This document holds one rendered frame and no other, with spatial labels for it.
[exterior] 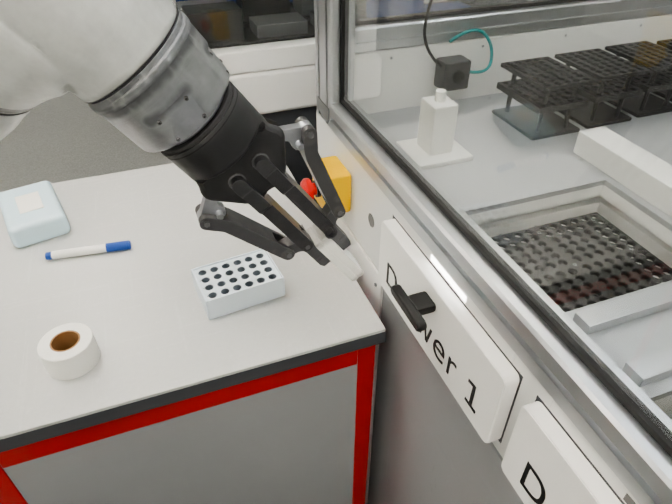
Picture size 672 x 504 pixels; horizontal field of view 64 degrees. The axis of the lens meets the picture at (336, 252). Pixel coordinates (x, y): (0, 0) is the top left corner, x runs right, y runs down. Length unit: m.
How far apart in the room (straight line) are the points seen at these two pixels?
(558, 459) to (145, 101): 0.43
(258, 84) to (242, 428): 0.77
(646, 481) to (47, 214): 0.96
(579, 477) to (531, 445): 0.06
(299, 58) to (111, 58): 0.97
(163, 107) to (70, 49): 0.06
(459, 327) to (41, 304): 0.64
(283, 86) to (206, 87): 0.94
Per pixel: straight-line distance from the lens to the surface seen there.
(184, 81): 0.38
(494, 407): 0.59
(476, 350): 0.58
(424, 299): 0.64
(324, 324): 0.81
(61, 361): 0.80
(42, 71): 0.38
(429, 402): 0.80
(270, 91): 1.32
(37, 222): 1.08
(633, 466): 0.48
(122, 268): 0.98
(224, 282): 0.85
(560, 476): 0.54
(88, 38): 0.36
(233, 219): 0.48
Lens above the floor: 1.35
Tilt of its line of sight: 38 degrees down
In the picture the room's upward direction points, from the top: straight up
